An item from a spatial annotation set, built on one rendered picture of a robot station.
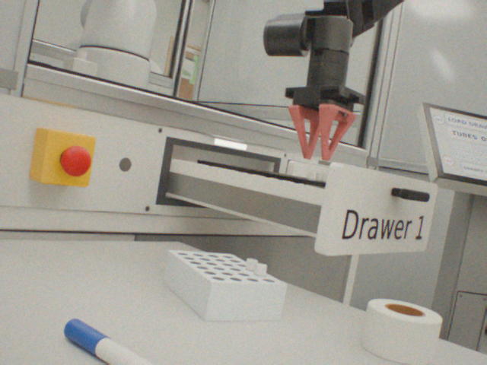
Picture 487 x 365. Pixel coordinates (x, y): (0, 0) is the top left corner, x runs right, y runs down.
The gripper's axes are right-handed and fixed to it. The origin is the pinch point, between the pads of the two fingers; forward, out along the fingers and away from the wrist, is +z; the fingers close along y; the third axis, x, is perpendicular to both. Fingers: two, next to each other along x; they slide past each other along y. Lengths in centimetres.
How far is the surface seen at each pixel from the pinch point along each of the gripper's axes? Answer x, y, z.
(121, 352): 39.6, -15.7, 18.0
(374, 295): -170, 77, 51
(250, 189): 7.5, 4.9, 6.3
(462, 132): -97, 16, -20
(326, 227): 9.3, -9.7, 9.5
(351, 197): 6.0, -10.3, 5.6
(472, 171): -91, 9, -8
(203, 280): 26.2, -8.2, 15.4
